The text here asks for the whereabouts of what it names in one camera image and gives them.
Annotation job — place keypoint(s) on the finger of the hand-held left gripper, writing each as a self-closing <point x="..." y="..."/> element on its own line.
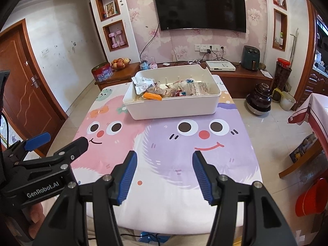
<point x="38" y="139"/>
<point x="74" y="148"/>

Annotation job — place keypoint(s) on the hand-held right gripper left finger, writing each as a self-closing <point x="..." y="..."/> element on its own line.
<point x="126" y="179"/>

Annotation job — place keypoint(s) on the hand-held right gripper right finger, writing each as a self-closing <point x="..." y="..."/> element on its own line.
<point x="203" y="179"/>

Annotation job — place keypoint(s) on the white plastic storage box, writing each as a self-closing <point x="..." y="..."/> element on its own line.
<point x="169" y="107"/>

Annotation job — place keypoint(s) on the orange oat bar packet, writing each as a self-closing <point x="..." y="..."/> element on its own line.
<point x="152" y="96"/>

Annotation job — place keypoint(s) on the clear packet of striped cakes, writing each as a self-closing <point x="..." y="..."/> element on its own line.
<point x="198" y="88"/>

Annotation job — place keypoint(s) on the clear red snack packet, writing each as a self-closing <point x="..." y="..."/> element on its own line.
<point x="174" y="91"/>

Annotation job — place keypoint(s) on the clear packet of brown nuts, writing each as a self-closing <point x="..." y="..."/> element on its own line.
<point x="157" y="90"/>

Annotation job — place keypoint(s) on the grey blue snack bag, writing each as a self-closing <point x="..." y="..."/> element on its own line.
<point x="142" y="83"/>

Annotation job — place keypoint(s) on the person's left hand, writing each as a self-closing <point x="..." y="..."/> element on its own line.
<point x="34" y="216"/>

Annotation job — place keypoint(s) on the brown wooden door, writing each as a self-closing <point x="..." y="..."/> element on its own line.
<point x="23" y="87"/>

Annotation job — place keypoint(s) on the blue plastic stool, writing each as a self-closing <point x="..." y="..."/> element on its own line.
<point x="151" y="237"/>

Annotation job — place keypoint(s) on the round red tin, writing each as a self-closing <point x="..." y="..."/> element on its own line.
<point x="102" y="73"/>

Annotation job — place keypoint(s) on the bowl of fruit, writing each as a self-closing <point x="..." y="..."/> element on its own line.
<point x="120" y="64"/>

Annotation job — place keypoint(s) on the dark brown ceramic jar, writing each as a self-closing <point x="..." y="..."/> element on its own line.
<point x="258" y="98"/>

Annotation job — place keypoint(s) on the colourful cardboard box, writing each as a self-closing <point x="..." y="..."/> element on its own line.
<point x="302" y="148"/>

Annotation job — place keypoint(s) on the blue snow globe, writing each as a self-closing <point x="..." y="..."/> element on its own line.
<point x="145" y="65"/>

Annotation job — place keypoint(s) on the red plastic stool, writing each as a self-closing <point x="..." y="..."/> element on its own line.
<point x="311" y="199"/>

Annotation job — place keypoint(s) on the white plastic bucket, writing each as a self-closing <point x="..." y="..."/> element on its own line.
<point x="287" y="101"/>

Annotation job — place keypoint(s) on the white set-top box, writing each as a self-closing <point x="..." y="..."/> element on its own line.
<point x="220" y="65"/>

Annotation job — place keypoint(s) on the small pink toy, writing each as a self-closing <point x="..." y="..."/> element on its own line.
<point x="153" y="65"/>

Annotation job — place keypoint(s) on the white paper sheet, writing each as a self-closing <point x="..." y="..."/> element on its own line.
<point x="267" y="74"/>

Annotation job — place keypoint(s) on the red white cloth table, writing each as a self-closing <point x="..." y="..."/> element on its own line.
<point x="312" y="112"/>

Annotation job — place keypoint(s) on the tall dark jar red lid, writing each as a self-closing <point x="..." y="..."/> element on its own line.
<point x="281" y="76"/>

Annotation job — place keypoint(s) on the dark green air fryer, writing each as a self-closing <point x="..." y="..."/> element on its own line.
<point x="251" y="57"/>

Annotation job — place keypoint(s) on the framed picture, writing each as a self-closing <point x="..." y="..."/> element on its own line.
<point x="110" y="9"/>

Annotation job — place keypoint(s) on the white metal pole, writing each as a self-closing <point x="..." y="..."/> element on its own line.
<point x="294" y="46"/>

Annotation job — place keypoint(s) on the small green white bottle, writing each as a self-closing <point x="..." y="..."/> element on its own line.
<point x="281" y="38"/>

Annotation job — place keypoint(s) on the white cup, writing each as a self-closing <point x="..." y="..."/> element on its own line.
<point x="281" y="1"/>

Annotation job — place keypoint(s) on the white wall sockets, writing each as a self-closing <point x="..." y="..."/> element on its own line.
<point x="202" y="47"/>

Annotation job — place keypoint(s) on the black wall television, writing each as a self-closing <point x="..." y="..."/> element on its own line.
<point x="199" y="7"/>

